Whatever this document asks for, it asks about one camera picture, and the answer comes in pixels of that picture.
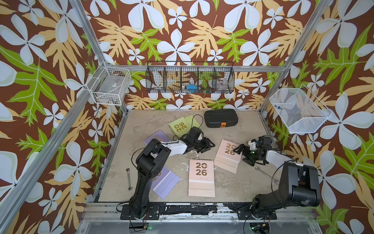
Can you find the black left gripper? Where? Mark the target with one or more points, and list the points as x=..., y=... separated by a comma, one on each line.
x=207, y=146

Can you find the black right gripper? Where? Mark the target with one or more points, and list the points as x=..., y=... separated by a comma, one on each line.
x=247, y=149

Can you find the pink 2026 desk calendar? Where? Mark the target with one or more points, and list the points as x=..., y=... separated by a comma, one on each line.
x=226, y=158

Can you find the green 2026 desk calendar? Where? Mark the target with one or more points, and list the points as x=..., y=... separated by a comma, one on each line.
x=183, y=125

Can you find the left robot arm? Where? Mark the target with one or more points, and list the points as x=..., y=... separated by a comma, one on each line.
x=152, y=159

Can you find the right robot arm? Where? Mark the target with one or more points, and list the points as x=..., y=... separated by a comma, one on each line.
x=297, y=186

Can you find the black tool case orange latch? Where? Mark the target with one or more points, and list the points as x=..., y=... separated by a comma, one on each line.
x=221, y=118

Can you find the purple desk calendar near green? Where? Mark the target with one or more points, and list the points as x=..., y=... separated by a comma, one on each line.
x=159, y=135

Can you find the purple desk calendar front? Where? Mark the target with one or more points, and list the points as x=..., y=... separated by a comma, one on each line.
x=164, y=182

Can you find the white mesh basket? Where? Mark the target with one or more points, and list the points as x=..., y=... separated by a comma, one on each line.
x=300, y=110

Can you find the small silver wrench left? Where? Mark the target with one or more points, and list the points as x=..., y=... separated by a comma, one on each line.
x=128, y=171

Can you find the black wire divided basket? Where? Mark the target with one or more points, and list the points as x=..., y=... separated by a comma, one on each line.
x=208, y=77

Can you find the white wire basket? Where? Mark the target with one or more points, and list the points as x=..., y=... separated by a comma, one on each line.
x=109, y=85

